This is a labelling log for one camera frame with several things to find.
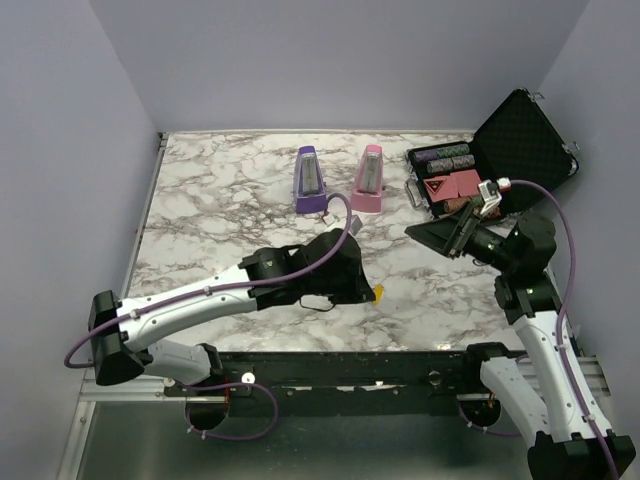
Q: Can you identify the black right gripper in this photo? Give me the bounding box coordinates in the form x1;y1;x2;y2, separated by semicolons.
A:
407;198;519;273

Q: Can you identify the yellow-capped key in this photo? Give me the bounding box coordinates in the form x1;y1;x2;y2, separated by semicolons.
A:
373;284;385;306

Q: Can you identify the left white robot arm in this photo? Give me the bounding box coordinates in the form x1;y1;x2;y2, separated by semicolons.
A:
88;228;376;395

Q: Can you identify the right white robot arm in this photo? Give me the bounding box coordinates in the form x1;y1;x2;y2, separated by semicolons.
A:
405;209;636;479

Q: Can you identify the red-backed card deck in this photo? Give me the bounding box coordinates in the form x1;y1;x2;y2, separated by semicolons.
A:
423;175;459;203

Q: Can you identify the pink card deck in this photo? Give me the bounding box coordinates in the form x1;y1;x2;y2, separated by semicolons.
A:
451;169;481;197

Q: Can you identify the pink metronome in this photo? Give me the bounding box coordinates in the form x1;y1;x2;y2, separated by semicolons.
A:
350;144;384;214

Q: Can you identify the black poker chip case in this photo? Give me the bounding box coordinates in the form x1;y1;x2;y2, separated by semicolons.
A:
405;88;579;219

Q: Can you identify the purple metronome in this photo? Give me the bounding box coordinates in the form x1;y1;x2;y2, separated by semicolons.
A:
292;145;328;214

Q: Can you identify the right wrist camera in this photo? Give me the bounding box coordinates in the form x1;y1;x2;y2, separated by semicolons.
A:
478;180;502;217

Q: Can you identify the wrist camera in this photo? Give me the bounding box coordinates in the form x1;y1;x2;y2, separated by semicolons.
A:
349;216;363;236
478;180;502;217

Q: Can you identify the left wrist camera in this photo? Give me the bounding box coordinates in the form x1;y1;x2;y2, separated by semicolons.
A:
349;216;363;236

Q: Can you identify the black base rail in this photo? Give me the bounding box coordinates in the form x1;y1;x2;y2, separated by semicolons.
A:
164;342;521;417

